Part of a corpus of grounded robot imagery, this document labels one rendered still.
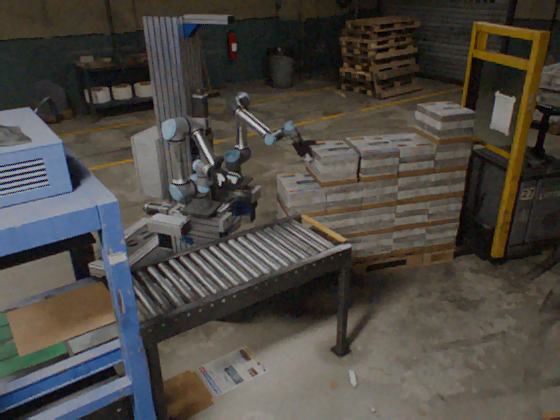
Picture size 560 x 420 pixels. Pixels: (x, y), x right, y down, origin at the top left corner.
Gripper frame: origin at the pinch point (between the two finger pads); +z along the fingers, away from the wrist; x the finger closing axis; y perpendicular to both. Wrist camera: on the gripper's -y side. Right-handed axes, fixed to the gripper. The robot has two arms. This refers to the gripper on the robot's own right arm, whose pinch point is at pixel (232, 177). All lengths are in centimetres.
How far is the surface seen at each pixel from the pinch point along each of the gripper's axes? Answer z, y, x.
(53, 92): -36, -43, 81
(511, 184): 66, 19, -220
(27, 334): -1, 59, 113
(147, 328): 32, 55, 70
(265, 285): 41, 48, 6
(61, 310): -8, 57, 95
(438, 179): 26, 21, -183
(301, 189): -27, 29, -86
